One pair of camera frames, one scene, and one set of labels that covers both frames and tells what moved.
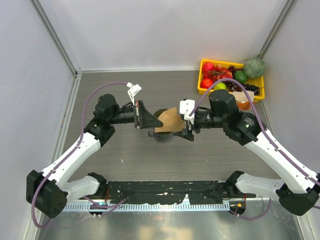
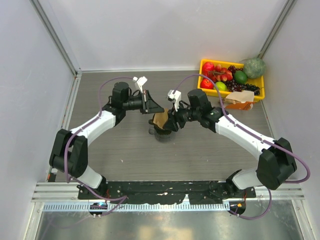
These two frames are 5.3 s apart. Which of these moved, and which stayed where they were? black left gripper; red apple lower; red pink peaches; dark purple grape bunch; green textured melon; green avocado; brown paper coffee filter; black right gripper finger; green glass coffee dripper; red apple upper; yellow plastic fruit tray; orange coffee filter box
Moved: black right gripper finger; brown paper coffee filter; black left gripper; green glass coffee dripper
Stayed: dark purple grape bunch; yellow plastic fruit tray; green avocado; green textured melon; red apple upper; red apple lower; orange coffee filter box; red pink peaches
